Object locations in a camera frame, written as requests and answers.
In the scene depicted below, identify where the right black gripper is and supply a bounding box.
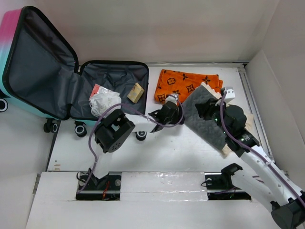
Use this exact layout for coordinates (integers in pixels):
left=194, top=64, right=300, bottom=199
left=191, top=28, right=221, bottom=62
left=194, top=97, right=232, bottom=136

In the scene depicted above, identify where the clear packet with round pad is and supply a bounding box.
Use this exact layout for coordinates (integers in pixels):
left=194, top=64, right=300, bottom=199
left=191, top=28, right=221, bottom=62
left=89, top=84, right=104, bottom=101

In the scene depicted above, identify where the grey cream fleece blanket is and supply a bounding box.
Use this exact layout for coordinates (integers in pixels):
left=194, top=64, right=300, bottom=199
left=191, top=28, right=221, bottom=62
left=183, top=84, right=259, bottom=156

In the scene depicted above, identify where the teal pink open suitcase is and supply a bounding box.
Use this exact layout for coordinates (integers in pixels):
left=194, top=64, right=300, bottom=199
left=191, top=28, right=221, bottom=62
left=0, top=6, right=149, bottom=137

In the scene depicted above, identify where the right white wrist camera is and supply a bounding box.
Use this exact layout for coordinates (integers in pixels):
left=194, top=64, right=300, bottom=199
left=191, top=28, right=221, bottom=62
left=221, top=86, right=235, bottom=103

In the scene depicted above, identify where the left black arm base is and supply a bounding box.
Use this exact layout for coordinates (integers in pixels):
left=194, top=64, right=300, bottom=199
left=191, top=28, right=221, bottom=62
left=75, top=173, right=122, bottom=201

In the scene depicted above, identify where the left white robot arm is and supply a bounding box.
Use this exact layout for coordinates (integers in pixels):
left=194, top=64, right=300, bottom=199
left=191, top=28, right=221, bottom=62
left=88, top=101, right=184, bottom=189

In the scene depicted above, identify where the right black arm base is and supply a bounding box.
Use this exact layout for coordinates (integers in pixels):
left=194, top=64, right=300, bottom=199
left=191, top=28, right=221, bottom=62
left=201, top=163, right=252, bottom=200

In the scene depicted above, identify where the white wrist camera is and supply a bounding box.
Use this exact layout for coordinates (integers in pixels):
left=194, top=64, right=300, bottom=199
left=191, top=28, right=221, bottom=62
left=221, top=86, right=235, bottom=103
left=165, top=94, right=179, bottom=105

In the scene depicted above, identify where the white drawstring bag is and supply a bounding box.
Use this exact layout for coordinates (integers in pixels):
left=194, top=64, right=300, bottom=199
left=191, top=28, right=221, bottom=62
left=89, top=87, right=122, bottom=117

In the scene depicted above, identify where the small gold box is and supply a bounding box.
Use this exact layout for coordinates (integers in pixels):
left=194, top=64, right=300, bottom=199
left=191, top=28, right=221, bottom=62
left=127, top=83, right=144, bottom=104

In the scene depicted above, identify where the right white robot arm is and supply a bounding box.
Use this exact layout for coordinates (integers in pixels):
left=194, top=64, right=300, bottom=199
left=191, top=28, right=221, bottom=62
left=195, top=97, right=305, bottom=229

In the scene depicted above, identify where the orange patterned towel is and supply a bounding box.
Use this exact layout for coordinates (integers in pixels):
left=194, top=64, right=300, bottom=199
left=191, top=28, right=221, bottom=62
left=154, top=69, right=223, bottom=104

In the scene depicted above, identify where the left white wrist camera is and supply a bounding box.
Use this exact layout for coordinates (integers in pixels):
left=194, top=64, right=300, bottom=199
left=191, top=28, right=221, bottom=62
left=165, top=94, right=179, bottom=105

